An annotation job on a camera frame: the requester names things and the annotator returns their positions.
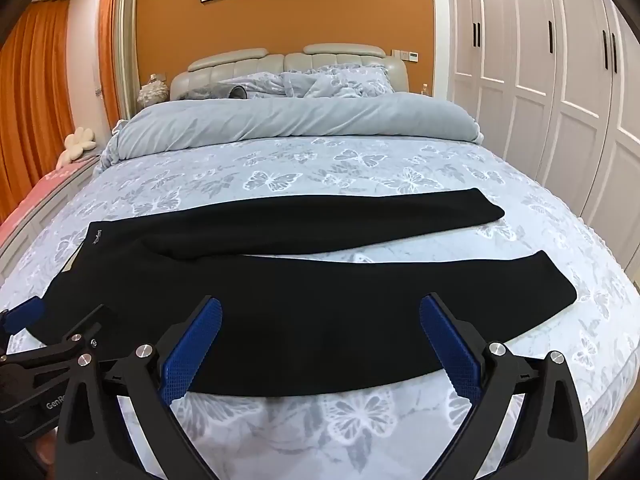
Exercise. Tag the fluffy white ornament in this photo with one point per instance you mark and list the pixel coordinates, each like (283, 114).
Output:
(152, 91)

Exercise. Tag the butterfly print pillow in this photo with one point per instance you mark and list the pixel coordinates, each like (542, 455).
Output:
(340, 82)
(260, 85)

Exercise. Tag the pink bench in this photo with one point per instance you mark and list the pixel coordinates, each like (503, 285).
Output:
(40, 195)

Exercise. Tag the grey duvet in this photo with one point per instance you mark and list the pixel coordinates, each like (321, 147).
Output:
(300, 115)

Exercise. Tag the narrow orange curtain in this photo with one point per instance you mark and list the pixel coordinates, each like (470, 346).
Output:
(112, 35)

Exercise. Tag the wide orange curtain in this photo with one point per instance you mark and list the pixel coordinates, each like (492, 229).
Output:
(35, 110)

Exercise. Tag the white wall switch panel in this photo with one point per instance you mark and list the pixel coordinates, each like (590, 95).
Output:
(405, 55)

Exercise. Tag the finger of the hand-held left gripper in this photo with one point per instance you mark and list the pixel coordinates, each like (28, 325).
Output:
(25, 312)
(85, 327)

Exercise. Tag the beige padded headboard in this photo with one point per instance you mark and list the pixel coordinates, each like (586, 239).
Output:
(225, 67)

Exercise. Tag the black pants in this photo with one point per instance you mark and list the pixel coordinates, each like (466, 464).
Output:
(300, 300)

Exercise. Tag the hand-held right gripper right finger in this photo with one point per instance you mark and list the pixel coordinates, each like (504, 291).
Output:
(449, 345)

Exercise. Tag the cream flower-shaped cushion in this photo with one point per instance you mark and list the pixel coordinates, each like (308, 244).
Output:
(77, 145)

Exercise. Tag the butterfly print bed sheet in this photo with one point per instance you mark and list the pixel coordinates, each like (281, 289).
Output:
(360, 170)

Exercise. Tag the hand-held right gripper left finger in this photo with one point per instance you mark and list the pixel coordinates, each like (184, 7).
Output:
(196, 342)

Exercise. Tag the grey rolled cushion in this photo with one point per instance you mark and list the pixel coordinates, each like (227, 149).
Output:
(236, 93)

